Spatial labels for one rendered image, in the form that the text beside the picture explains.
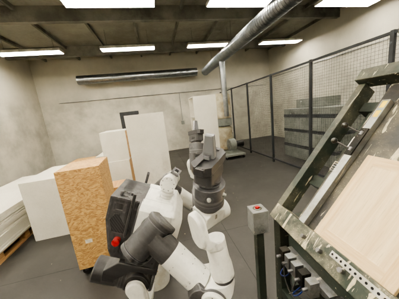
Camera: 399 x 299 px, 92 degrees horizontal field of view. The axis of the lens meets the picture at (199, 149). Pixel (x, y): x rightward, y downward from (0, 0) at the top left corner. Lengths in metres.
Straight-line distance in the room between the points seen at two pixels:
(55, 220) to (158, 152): 1.90
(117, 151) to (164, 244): 4.49
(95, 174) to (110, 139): 2.78
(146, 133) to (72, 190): 1.36
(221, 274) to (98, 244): 2.14
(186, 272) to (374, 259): 0.90
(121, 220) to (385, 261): 1.16
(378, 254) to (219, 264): 0.84
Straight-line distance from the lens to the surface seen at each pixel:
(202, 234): 0.57
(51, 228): 4.00
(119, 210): 0.86
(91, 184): 2.40
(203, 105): 4.86
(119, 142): 5.05
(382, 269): 1.28
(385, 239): 1.31
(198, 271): 0.73
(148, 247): 0.70
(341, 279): 1.31
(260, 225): 1.60
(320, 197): 1.52
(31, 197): 3.89
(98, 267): 1.12
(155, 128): 3.21
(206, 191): 0.50
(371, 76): 1.87
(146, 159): 3.29
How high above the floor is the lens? 1.70
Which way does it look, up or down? 11 degrees down
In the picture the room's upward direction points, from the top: 6 degrees counter-clockwise
